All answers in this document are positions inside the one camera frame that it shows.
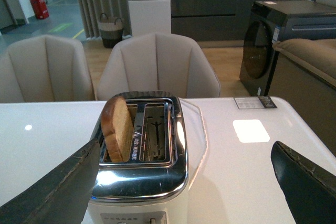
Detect white chrome two-slot toaster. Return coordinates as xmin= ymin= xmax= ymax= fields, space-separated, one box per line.
xmin=88 ymin=91 xmax=189 ymax=223

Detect woven laundry basket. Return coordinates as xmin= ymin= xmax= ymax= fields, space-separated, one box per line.
xmin=98 ymin=13 xmax=123 ymax=48

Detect dark front-load washing machine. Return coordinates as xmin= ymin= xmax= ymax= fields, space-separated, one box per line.
xmin=239 ymin=0 xmax=336 ymax=97

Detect dark grey kitchen counter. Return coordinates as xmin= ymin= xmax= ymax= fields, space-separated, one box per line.
xmin=170 ymin=0 xmax=336 ymax=48

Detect beige chair left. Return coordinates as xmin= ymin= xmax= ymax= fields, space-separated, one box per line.
xmin=1 ymin=35 xmax=95 ymax=103

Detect white tall cabinet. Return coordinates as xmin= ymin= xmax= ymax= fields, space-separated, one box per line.
xmin=128 ymin=0 xmax=171 ymax=36

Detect beige sofa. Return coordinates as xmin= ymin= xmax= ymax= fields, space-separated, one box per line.
xmin=268 ymin=39 xmax=335 ymax=154

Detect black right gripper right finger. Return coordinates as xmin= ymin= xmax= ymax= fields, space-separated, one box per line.
xmin=271 ymin=141 xmax=335 ymax=223

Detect red box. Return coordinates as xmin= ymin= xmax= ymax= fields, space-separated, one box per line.
xmin=30 ymin=0 xmax=49 ymax=19

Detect bread slice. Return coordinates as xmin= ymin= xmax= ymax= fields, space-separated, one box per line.
xmin=101 ymin=96 xmax=133 ymax=163

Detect info card on table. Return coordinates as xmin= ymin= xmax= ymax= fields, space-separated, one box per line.
xmin=234 ymin=96 xmax=277 ymax=109

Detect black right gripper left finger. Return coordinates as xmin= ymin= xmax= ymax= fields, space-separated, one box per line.
xmin=1 ymin=138 xmax=100 ymax=223

